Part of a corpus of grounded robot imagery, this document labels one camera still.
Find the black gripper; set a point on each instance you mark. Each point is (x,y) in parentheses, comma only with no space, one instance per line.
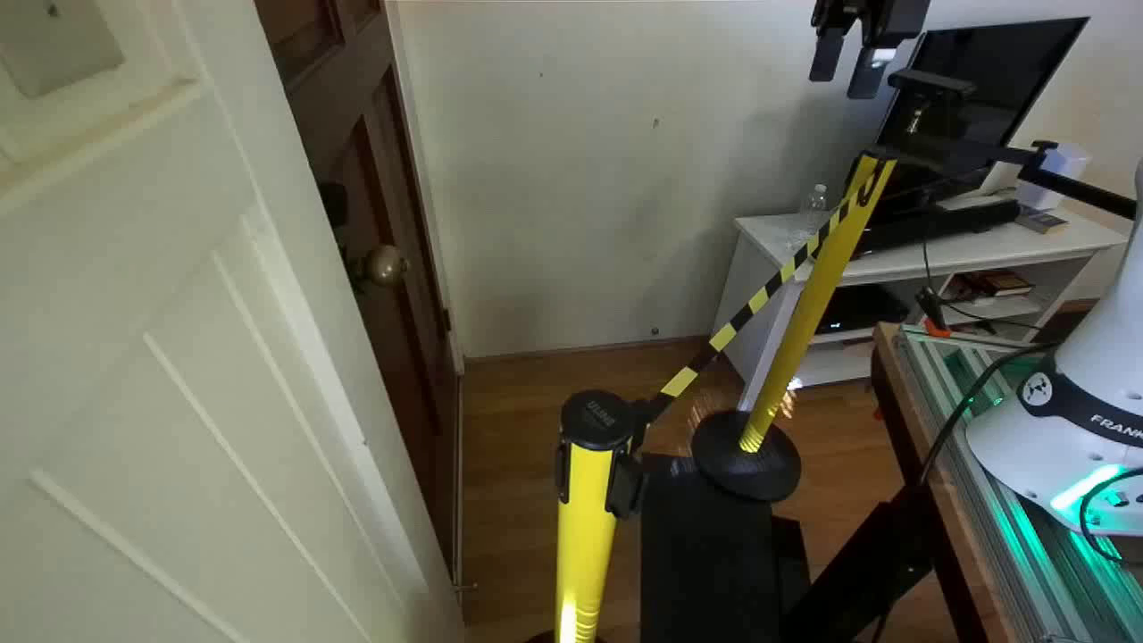
(875,14)

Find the yellow black striped tape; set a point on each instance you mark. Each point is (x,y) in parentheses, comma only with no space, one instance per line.
(761,298)

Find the clear plastic bottle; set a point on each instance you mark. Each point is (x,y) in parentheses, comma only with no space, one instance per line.
(817,201)

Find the black flat monitor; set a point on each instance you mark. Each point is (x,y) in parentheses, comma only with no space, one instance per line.
(1011,85)

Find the white small box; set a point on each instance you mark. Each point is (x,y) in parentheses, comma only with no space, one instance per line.
(1062,162)

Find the white TV stand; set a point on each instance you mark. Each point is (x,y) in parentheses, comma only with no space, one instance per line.
(1011,253)

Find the black console box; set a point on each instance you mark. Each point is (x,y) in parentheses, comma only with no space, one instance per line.
(863,313)

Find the stack of books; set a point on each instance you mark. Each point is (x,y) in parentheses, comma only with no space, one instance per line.
(993,286)

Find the orange black clamp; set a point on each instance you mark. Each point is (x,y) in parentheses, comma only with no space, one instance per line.
(932,317)

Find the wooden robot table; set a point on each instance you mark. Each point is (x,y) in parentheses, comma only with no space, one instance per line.
(949,512)

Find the brass door knob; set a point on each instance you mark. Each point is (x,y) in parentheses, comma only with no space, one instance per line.
(388,261)

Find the black tripod leg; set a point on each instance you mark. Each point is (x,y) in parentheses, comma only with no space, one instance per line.
(859,572)

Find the black box platform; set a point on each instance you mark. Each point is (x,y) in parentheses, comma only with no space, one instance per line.
(715,557)

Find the brown wooden door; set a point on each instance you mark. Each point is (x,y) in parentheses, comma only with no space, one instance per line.
(398,396)

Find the white panel door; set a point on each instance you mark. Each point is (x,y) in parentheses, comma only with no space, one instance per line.
(180,360)

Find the black camera mount rod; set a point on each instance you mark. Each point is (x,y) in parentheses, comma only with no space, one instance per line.
(1075,185)

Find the yellow black stanchion post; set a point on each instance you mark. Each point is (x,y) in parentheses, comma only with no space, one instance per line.
(809,309)
(588,537)

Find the white door frame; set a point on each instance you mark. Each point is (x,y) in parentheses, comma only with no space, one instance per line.
(424,180)

